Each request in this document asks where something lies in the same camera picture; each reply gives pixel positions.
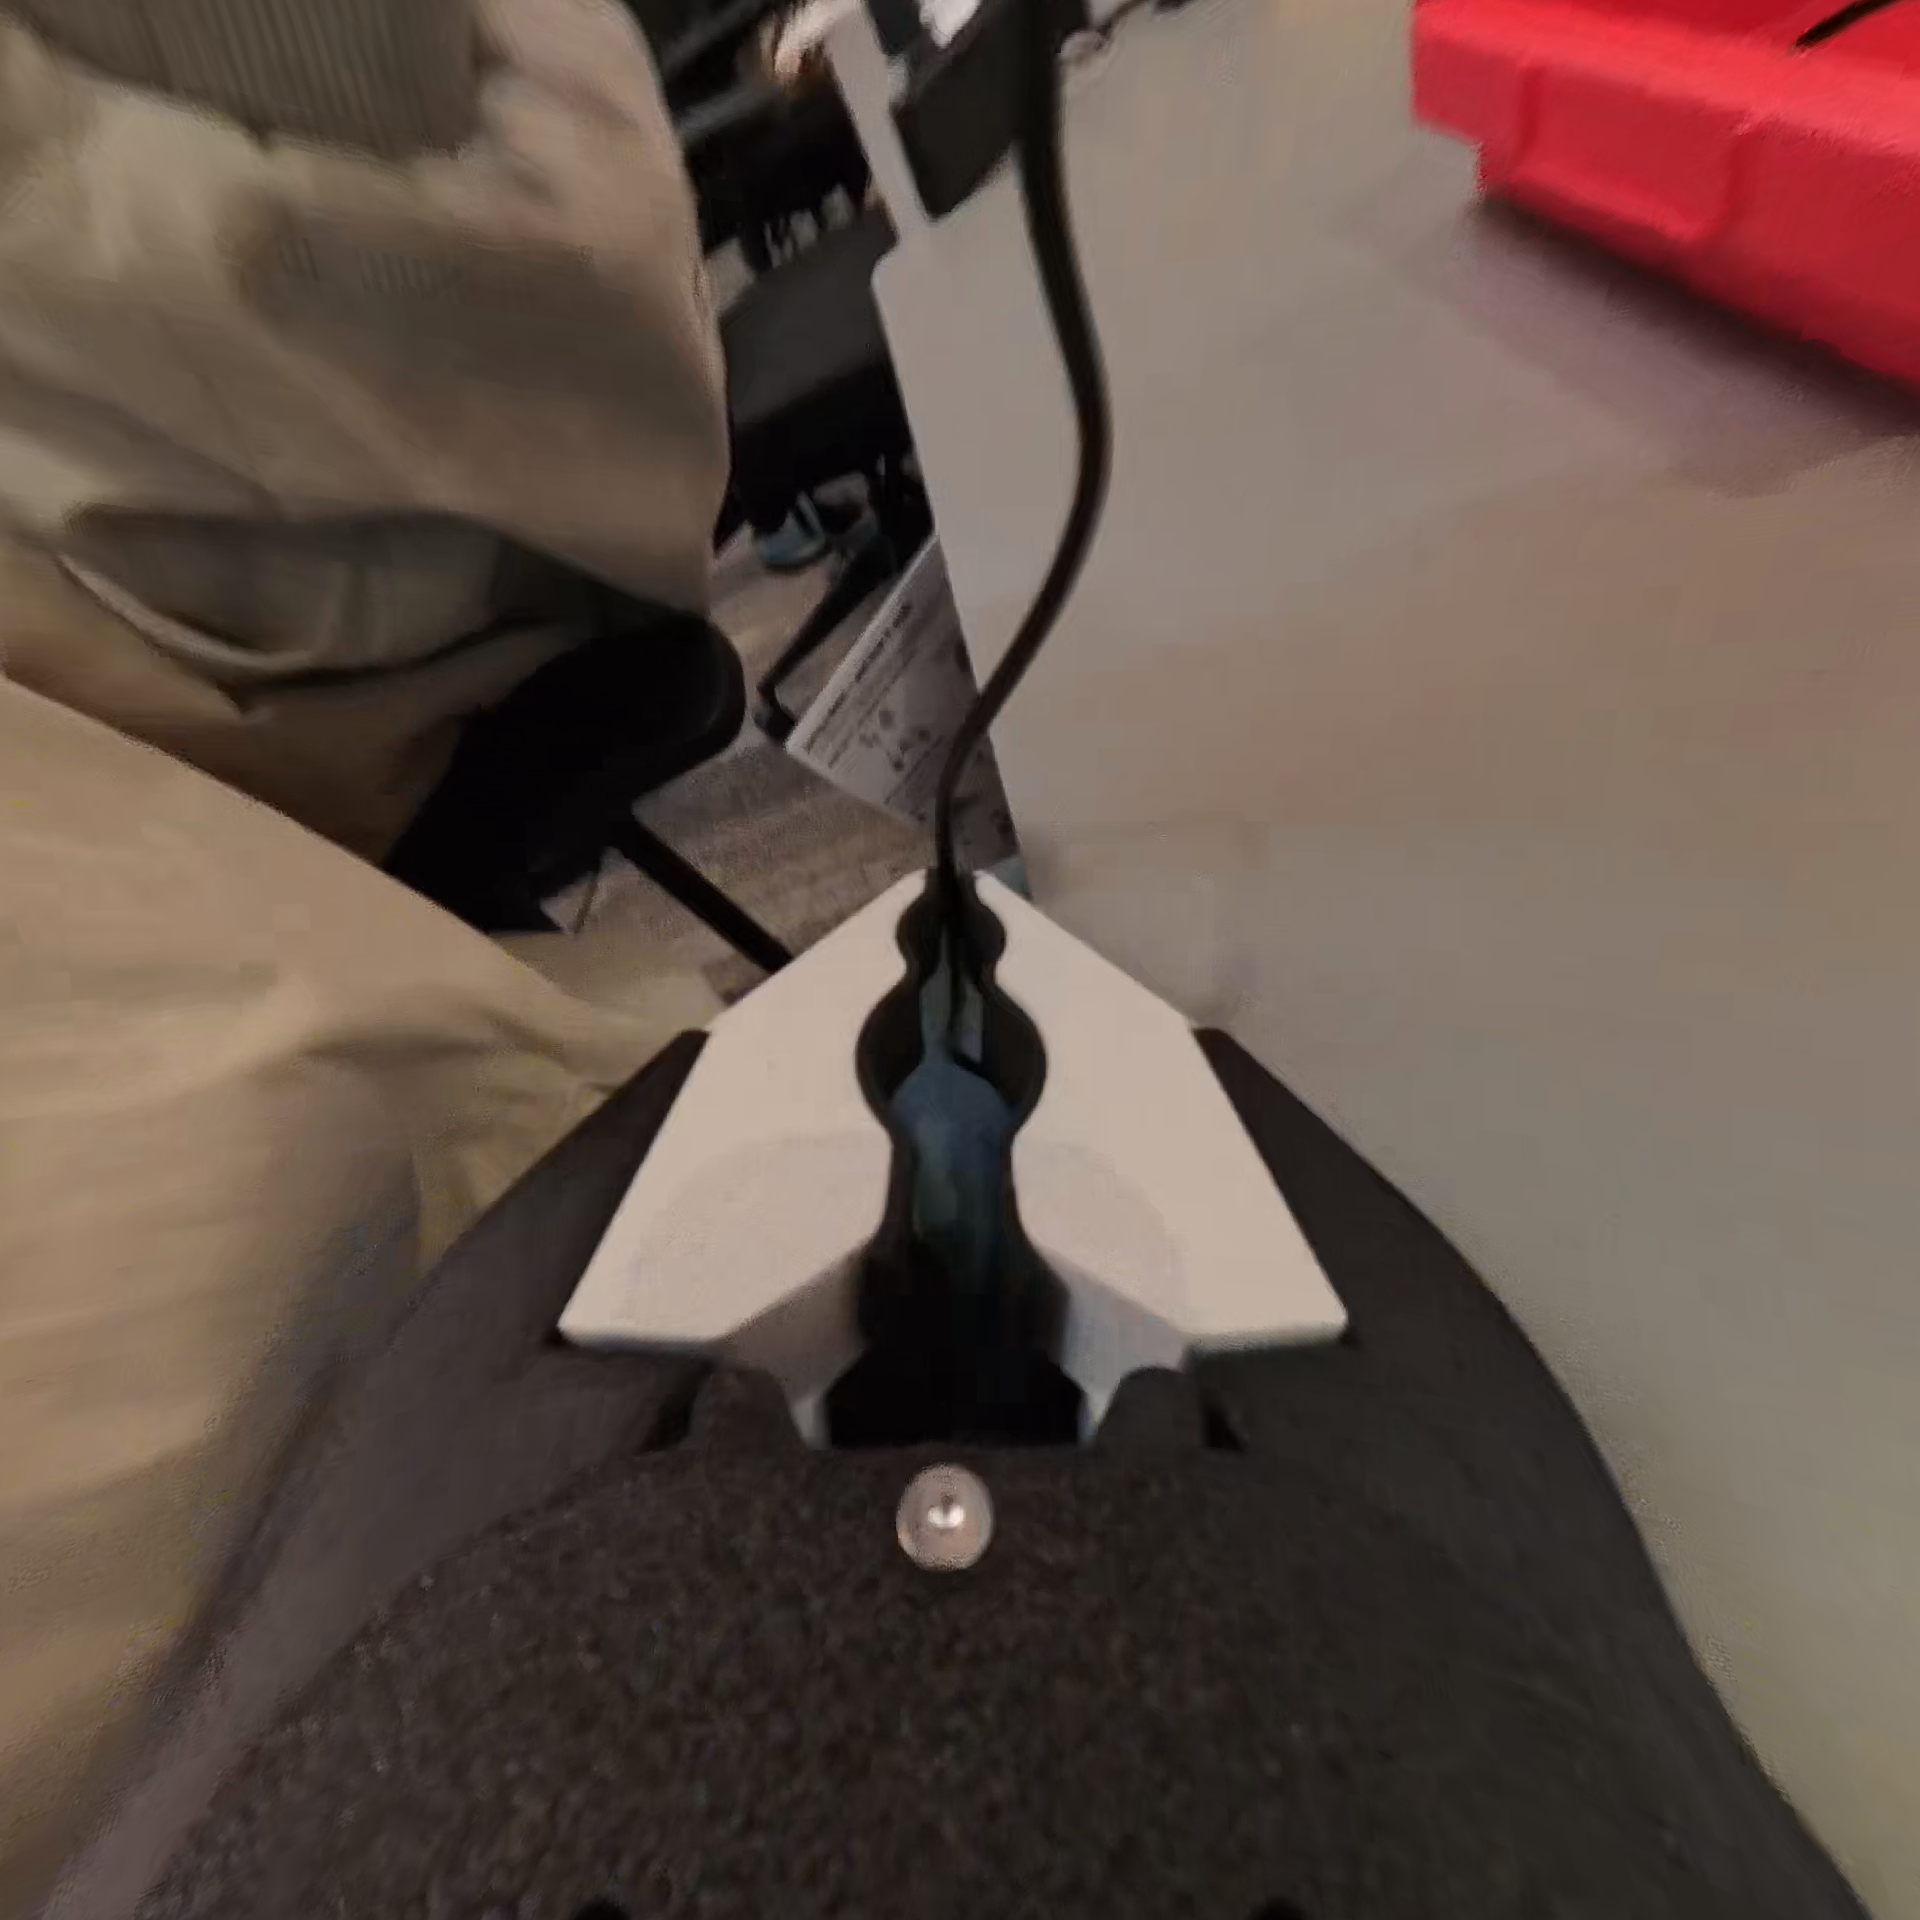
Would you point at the teal shoe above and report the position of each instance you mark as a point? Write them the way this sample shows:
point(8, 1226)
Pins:
point(810, 534)

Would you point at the person's beige jacket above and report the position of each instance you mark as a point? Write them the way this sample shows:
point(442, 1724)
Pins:
point(301, 299)

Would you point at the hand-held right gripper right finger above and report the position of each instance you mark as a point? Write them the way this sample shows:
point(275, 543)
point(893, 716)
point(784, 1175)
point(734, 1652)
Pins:
point(1171, 1184)

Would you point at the printed paper sheet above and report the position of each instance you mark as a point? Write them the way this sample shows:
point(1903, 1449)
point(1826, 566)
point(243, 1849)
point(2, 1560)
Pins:
point(902, 704)

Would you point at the grey desk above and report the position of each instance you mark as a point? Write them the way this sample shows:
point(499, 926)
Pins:
point(1424, 674)

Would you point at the red plastic bin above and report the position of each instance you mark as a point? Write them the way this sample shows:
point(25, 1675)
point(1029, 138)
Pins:
point(1651, 119)

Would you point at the person's beige trousers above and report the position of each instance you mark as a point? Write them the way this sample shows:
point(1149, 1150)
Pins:
point(182, 1124)

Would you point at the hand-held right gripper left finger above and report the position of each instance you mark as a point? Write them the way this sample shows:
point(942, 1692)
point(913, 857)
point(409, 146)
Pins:
point(734, 1184)

